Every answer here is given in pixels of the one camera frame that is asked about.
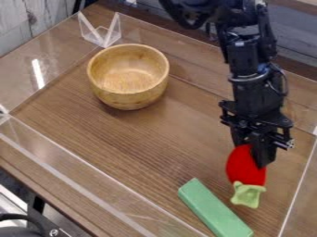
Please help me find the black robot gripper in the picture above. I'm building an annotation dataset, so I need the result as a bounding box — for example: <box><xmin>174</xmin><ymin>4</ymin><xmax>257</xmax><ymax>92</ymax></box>
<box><xmin>220</xmin><ymin>69</ymin><xmax>293</xmax><ymax>168</ymax></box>

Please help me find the red plush strawberry toy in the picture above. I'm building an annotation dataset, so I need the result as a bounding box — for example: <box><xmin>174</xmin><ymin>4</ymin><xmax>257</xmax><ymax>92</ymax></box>
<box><xmin>225</xmin><ymin>144</ymin><xmax>266</xmax><ymax>208</ymax></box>

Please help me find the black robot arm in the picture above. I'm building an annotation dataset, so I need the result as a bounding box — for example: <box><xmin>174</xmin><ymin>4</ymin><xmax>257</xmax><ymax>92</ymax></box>
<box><xmin>158</xmin><ymin>0</ymin><xmax>293</xmax><ymax>168</ymax></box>

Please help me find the green rectangular block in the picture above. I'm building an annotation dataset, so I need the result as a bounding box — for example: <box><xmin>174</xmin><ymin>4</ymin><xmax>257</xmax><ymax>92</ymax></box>
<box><xmin>177</xmin><ymin>178</ymin><xmax>254</xmax><ymax>237</ymax></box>

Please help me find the light wooden bowl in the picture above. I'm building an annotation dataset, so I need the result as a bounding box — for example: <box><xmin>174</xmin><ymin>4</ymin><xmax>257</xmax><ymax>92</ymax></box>
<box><xmin>87</xmin><ymin>44</ymin><xmax>170</xmax><ymax>110</ymax></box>

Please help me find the black table leg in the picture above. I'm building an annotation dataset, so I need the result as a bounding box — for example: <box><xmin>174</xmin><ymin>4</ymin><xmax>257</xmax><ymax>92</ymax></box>
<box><xmin>32</xmin><ymin>195</ymin><xmax>46</xmax><ymax>214</ymax></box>

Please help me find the clear acrylic front wall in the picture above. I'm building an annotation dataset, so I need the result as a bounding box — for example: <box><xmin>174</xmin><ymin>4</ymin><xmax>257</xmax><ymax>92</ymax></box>
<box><xmin>0</xmin><ymin>114</ymin><xmax>208</xmax><ymax>237</ymax></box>

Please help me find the clear acrylic corner bracket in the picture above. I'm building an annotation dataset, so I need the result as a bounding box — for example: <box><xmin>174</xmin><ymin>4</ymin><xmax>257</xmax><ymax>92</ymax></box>
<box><xmin>77</xmin><ymin>12</ymin><xmax>122</xmax><ymax>48</ymax></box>

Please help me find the black device with cable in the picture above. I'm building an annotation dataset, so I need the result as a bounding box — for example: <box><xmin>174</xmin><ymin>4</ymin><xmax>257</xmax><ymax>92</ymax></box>
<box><xmin>0</xmin><ymin>210</ymin><xmax>73</xmax><ymax>237</ymax></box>

